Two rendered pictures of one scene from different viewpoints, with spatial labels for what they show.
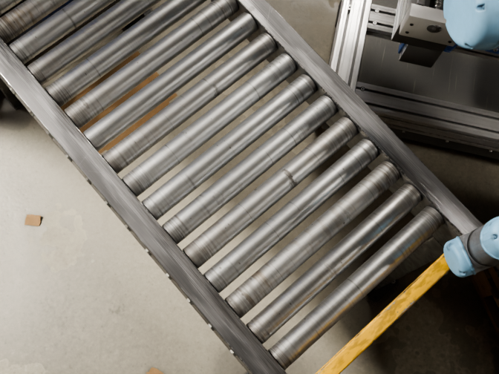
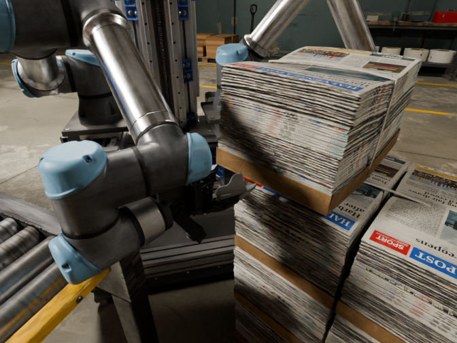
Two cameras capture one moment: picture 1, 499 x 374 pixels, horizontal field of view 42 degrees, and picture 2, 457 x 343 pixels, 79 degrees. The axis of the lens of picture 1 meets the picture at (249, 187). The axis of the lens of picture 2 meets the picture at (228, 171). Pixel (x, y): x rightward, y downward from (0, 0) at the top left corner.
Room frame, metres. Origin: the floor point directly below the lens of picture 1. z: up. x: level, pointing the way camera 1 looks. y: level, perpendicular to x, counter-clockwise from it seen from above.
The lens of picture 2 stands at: (-0.02, -0.56, 1.18)
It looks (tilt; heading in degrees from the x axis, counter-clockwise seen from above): 31 degrees down; 346
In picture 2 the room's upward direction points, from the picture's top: straight up
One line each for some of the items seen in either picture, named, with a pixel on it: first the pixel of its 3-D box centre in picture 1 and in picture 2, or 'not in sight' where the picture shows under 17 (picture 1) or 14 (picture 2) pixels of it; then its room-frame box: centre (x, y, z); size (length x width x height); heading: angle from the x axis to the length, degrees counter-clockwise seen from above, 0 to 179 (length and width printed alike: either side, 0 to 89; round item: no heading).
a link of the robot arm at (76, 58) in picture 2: not in sight; (88, 71); (1.05, -0.35, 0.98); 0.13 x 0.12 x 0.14; 108
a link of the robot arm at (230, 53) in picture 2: not in sight; (232, 64); (1.05, -0.85, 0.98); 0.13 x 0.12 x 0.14; 144
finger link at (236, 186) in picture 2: not in sight; (237, 185); (0.41, -0.69, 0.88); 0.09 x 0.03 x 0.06; 95
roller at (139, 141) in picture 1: (192, 101); not in sight; (0.55, 0.16, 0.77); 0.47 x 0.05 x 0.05; 142
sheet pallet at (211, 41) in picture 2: not in sight; (212, 47); (6.99, -1.96, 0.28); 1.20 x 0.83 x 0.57; 52
